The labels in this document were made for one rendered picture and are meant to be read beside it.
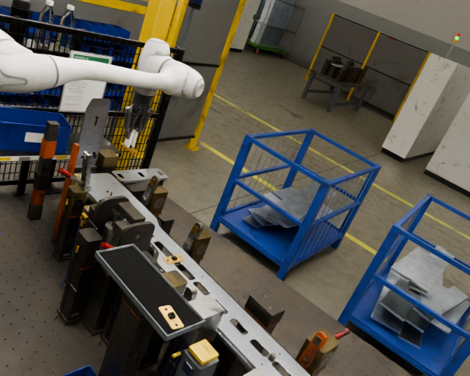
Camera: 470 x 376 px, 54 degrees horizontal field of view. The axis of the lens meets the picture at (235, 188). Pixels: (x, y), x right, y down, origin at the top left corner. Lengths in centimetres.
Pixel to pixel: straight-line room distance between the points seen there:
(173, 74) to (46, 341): 103
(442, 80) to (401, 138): 125
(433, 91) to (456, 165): 142
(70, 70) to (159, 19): 112
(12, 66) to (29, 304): 91
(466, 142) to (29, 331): 829
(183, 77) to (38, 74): 51
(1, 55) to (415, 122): 842
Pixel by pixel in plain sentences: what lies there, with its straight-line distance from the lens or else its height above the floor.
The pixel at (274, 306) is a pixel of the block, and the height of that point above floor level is 103.
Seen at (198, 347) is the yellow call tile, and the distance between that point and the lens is 127.
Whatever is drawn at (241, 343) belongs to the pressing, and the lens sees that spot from 158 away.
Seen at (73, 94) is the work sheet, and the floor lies 124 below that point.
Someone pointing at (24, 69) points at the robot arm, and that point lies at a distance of 144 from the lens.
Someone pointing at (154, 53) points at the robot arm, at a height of 166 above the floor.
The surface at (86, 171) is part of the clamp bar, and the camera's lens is 193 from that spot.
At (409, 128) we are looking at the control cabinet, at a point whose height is 64.
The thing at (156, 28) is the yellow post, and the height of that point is 163.
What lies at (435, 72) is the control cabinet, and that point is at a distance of 928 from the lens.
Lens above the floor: 202
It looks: 23 degrees down
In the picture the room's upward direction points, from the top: 22 degrees clockwise
